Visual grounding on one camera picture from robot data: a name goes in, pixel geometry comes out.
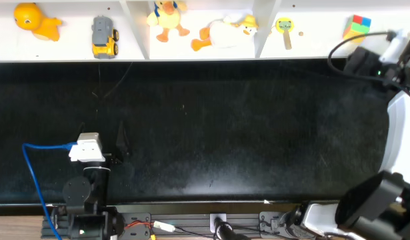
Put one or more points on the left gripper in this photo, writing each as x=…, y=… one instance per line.
x=113, y=159

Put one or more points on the grey and yellow toy truck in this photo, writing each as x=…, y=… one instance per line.
x=103, y=36

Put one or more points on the yellow rubber duck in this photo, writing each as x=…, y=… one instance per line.
x=28, y=16

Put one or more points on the yellow rattle drum toy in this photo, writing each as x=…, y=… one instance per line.
x=284, y=26

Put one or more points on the many-coloured puzzle cube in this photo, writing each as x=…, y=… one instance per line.
x=356, y=28

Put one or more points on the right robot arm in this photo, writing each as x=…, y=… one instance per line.
x=401, y=133

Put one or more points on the white shelf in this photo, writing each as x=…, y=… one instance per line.
x=191, y=50

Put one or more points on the yellow plush duck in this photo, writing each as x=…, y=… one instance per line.
x=168, y=18

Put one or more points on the white plush duck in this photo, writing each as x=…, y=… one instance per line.
x=224, y=35

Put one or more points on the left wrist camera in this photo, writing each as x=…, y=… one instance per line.
x=88, y=146

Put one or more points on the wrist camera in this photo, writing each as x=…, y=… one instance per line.
x=88, y=146
x=393, y=50

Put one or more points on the mounting rail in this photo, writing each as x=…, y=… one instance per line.
x=198, y=223

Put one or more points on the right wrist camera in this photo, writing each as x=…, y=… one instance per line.
x=393, y=50

